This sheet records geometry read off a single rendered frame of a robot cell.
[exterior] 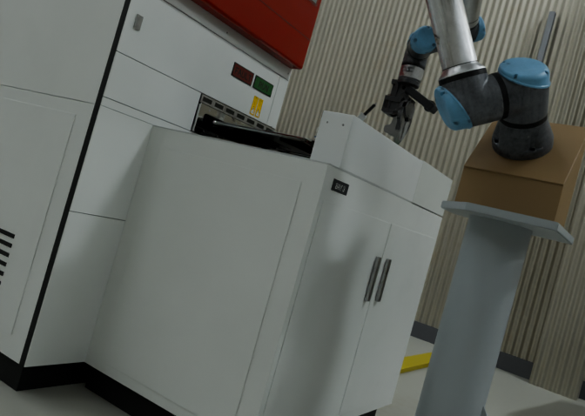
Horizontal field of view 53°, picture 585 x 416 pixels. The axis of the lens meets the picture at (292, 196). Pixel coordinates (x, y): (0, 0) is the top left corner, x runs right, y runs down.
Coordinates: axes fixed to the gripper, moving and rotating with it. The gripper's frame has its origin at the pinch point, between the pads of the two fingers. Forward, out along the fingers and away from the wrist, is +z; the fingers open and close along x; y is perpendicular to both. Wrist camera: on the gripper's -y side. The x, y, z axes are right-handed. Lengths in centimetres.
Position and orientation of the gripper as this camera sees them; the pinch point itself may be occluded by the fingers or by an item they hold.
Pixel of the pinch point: (398, 143)
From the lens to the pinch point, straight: 187.4
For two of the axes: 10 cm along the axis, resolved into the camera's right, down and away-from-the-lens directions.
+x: -5.1, -1.7, -8.4
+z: -2.7, 9.6, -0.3
